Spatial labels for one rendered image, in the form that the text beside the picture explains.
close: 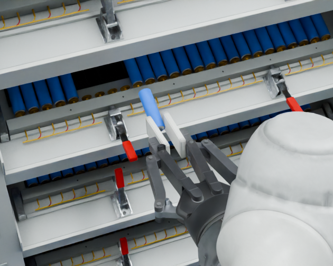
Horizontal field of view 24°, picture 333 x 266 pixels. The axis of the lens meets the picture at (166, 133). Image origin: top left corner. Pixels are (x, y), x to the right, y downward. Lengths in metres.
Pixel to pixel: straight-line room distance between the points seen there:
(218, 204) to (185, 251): 0.62
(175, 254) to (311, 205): 0.87
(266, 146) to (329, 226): 0.08
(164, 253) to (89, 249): 0.14
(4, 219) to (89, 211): 0.16
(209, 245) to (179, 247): 0.65
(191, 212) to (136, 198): 0.43
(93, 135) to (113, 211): 0.19
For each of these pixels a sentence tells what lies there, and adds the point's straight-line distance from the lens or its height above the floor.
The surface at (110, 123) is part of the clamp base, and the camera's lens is 1.15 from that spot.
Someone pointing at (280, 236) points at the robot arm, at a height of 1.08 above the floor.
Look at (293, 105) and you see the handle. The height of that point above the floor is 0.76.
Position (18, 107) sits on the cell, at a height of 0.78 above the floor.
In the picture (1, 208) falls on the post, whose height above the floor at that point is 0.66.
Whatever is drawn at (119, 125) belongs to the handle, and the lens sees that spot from 1.15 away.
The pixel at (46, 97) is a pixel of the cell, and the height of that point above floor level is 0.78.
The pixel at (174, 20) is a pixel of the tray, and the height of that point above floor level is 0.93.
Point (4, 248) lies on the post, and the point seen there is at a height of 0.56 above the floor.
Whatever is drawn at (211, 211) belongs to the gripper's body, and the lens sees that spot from 0.86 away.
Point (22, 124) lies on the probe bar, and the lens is 1.14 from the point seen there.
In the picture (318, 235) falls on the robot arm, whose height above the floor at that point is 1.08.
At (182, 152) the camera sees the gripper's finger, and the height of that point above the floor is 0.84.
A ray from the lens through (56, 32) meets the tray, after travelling 1.04.
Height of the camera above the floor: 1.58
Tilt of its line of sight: 46 degrees down
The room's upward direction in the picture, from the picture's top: straight up
